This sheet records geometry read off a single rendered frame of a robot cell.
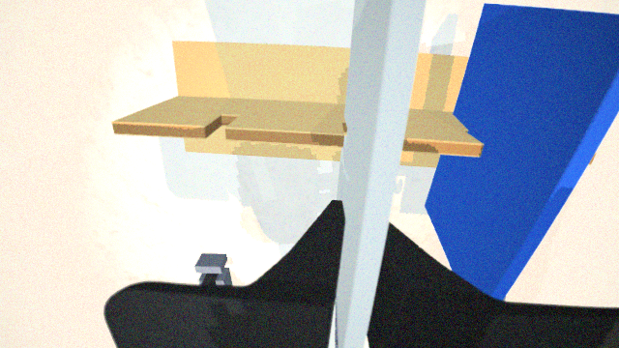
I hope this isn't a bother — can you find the blue board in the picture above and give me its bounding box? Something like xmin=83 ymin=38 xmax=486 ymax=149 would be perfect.
xmin=425 ymin=3 xmax=619 ymax=300

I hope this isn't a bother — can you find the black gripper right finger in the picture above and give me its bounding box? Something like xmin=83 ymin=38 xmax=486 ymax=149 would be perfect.
xmin=367 ymin=222 xmax=619 ymax=348

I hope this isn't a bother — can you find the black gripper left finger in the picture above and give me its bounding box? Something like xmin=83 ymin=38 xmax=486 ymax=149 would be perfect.
xmin=103 ymin=200 xmax=345 ymax=348

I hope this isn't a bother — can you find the tan slotted board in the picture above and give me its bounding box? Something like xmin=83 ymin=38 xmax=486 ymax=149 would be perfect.
xmin=111 ymin=41 xmax=485 ymax=167

